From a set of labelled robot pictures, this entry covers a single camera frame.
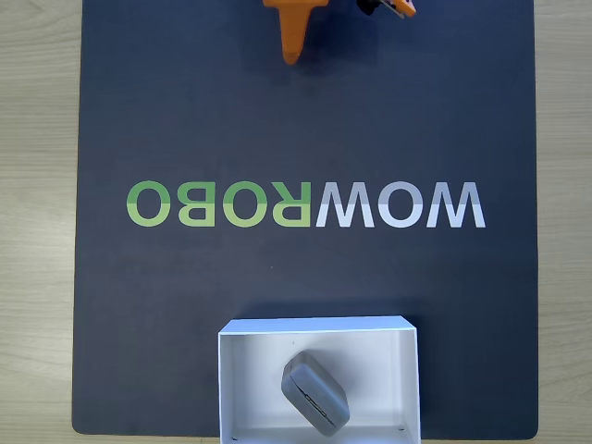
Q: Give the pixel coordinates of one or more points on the dark blue WOWROBO mat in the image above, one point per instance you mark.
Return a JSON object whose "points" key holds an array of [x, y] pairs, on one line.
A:
{"points": [[139, 115]]}

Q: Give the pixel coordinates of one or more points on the white cardboard box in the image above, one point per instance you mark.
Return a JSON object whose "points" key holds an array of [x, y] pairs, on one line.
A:
{"points": [[259, 370]]}

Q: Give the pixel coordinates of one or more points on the grey square USB case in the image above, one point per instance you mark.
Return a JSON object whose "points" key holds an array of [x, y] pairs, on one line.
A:
{"points": [[314, 393]]}

